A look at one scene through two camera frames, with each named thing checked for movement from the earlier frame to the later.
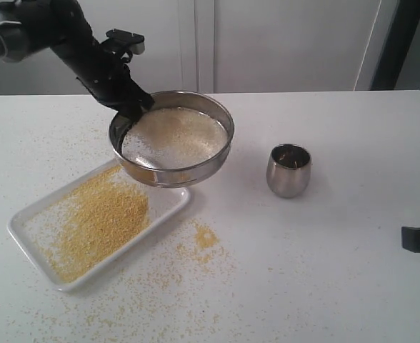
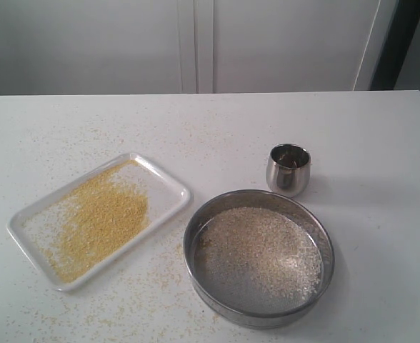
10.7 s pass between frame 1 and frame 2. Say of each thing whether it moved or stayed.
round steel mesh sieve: moved
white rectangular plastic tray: stayed
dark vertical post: stayed
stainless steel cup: stayed
